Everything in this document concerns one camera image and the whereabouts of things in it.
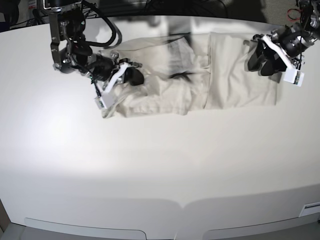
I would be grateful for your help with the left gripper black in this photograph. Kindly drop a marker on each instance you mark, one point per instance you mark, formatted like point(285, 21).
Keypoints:
point(294, 40)

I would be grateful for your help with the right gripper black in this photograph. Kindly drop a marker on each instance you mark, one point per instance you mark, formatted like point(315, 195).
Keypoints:
point(101, 69)

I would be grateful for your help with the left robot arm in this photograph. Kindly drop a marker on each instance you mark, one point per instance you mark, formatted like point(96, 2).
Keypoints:
point(309, 17)

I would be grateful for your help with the light beige T-shirt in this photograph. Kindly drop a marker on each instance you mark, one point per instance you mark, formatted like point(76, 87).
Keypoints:
point(190, 73)

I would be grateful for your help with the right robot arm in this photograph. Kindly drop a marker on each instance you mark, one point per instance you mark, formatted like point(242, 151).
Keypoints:
point(71, 51)

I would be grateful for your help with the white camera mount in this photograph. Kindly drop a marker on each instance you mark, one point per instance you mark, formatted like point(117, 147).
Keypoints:
point(292, 74)
point(106, 98)

